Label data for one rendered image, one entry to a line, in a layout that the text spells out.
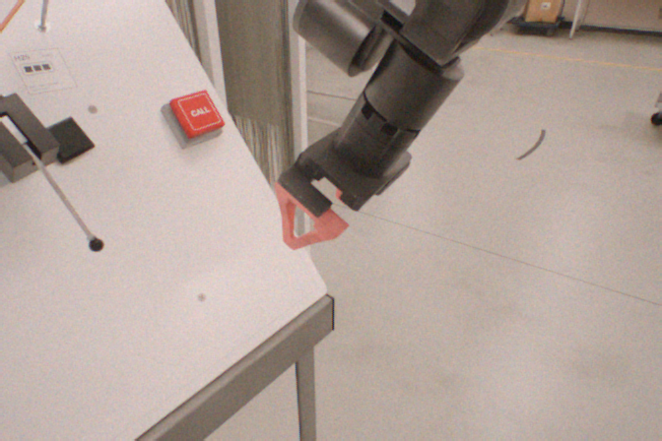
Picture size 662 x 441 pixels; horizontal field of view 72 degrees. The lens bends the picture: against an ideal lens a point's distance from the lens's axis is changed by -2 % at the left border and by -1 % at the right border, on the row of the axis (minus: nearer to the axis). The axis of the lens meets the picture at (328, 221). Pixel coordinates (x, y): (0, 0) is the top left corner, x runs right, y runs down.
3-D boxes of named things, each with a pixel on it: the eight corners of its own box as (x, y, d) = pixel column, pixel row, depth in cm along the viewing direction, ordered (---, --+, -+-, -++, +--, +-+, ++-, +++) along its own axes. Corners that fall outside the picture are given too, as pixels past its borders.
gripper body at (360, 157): (294, 165, 38) (331, 95, 33) (353, 126, 45) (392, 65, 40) (353, 218, 37) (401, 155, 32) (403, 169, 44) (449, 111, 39)
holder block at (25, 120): (12, 184, 40) (13, 167, 37) (-34, 132, 39) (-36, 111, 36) (55, 161, 43) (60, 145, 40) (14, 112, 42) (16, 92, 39)
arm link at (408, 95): (458, 76, 30) (483, 58, 34) (377, 11, 30) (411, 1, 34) (402, 150, 34) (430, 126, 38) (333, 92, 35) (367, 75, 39)
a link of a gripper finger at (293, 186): (247, 232, 42) (283, 163, 36) (292, 199, 47) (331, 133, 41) (301, 283, 41) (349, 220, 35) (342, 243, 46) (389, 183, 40)
